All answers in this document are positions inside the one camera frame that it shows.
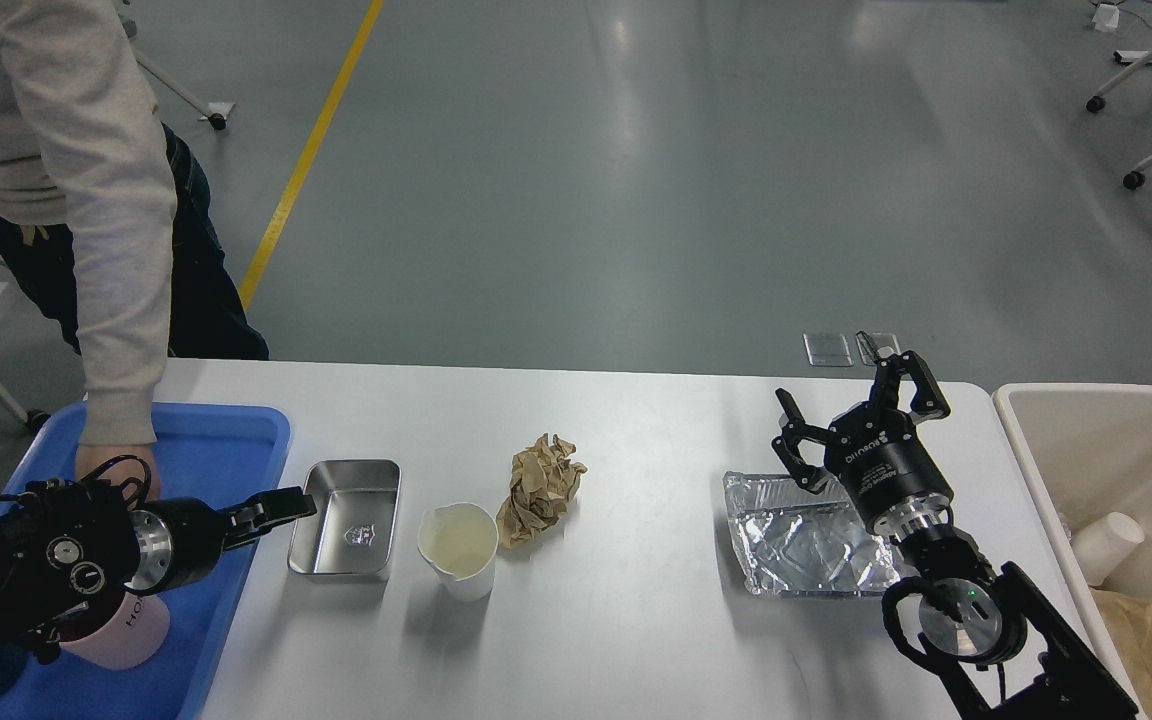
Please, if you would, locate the white paper cup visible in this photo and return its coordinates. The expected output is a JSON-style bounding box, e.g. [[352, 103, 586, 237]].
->
[[417, 503, 499, 602]]

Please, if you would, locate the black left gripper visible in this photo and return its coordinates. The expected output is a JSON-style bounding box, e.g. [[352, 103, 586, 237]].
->
[[126, 487, 317, 594]]

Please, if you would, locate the left floor socket plate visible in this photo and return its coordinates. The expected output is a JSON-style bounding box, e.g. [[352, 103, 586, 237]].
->
[[803, 332, 855, 367]]

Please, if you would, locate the floor socket plate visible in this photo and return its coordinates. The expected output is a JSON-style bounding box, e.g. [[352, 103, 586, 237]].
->
[[803, 332, 855, 367], [855, 331, 901, 366]]

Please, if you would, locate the person in beige sweater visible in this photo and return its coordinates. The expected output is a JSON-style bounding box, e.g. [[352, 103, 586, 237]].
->
[[0, 1, 268, 462]]

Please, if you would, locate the person's right hand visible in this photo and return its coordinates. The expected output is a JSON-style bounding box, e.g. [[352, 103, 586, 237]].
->
[[74, 445, 162, 500]]

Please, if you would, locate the right floor socket plate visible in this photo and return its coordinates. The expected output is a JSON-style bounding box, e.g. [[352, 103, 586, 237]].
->
[[855, 331, 901, 366]]

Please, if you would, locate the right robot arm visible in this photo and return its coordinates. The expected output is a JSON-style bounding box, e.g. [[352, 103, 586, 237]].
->
[[771, 332, 1140, 719]]

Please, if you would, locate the pink HOME mug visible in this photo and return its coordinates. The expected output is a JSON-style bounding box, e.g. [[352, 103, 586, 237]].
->
[[60, 591, 172, 670]]

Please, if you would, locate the stainless steel rectangular tin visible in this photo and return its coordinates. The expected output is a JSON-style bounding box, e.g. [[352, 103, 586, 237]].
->
[[287, 458, 401, 583]]

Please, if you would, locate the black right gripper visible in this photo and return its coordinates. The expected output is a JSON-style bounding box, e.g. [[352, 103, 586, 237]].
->
[[772, 332, 955, 536]]

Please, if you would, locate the crumpled brown paper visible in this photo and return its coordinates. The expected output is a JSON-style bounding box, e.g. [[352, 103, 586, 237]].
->
[[495, 433, 588, 550]]

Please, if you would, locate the paper cup in bin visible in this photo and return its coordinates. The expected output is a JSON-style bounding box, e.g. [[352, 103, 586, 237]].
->
[[1071, 511, 1146, 588]]

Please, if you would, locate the white plastic bin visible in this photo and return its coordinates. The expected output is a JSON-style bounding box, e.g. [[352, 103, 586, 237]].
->
[[993, 382, 1152, 682]]

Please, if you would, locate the white chair legs right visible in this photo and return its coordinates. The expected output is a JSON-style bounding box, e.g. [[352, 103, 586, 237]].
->
[[1085, 0, 1152, 191]]

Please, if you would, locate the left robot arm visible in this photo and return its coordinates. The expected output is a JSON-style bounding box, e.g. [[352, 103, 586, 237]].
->
[[0, 452, 316, 664]]

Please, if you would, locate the aluminium foil tray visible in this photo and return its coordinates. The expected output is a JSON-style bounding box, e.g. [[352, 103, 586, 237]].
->
[[721, 471, 902, 600]]

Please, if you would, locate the blue plastic tray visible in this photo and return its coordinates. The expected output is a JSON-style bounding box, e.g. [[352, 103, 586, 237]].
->
[[0, 404, 291, 719]]

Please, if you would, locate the grey office chair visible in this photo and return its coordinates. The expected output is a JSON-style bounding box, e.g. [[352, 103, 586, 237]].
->
[[115, 1, 234, 132]]

